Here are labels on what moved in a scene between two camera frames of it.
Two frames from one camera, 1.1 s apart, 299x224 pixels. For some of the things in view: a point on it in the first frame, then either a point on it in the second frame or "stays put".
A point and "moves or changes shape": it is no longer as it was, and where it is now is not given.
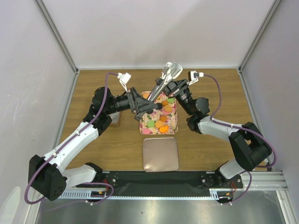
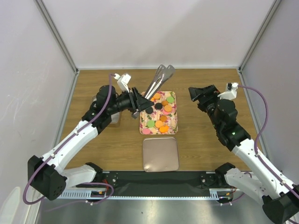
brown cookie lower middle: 163,118 stays put
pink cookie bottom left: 146,131 stays put
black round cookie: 160,106 stays put
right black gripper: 171,87 to 210,93
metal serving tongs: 170,72 moves or changes shape
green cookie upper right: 170,100 stays put
